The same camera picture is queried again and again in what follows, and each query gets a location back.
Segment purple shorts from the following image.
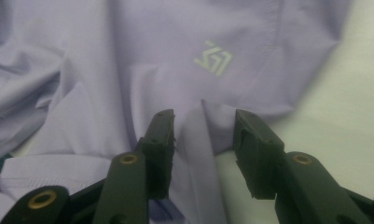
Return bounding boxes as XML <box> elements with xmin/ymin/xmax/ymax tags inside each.
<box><xmin>0</xmin><ymin>0</ymin><xmax>352</xmax><ymax>224</ymax></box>

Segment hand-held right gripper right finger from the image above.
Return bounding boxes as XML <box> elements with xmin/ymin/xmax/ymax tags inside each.
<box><xmin>233</xmin><ymin>108</ymin><xmax>285</xmax><ymax>200</ymax></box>

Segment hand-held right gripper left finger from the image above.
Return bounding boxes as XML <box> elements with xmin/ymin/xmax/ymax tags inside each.
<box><xmin>136</xmin><ymin>108</ymin><xmax>176</xmax><ymax>201</ymax></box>

